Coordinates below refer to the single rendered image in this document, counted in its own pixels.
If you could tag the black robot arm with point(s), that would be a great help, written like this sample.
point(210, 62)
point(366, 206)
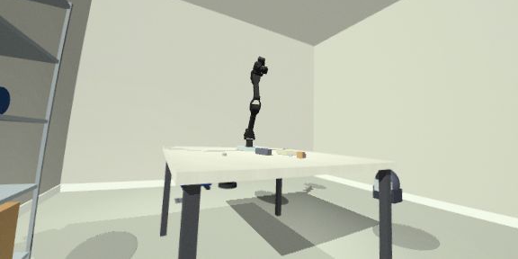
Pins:
point(254, 108)

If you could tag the cream open tray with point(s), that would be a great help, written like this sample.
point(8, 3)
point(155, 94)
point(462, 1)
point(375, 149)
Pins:
point(286, 152)

